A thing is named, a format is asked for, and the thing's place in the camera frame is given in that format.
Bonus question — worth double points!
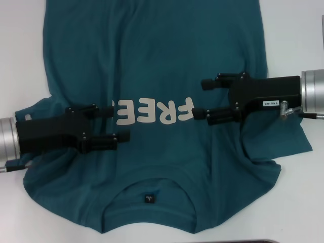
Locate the right arm silver plug cable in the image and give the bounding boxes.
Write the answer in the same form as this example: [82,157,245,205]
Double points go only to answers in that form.
[279,100,324,119]

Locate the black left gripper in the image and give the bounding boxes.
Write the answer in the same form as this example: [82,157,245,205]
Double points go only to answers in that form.
[15,103,131,154]

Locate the arm silver plug cable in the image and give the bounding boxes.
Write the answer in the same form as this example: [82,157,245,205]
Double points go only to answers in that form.
[0,163,32,174]
[279,100,324,119]

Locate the left arm silver plug cable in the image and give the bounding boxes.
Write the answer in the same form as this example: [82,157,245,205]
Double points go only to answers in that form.
[0,163,32,174]

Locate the teal T-shirt with FREE print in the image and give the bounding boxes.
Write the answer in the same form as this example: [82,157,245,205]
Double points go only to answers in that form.
[14,0,313,227]

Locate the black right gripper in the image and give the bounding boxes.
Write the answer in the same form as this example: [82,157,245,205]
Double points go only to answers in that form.
[191,72,302,126]

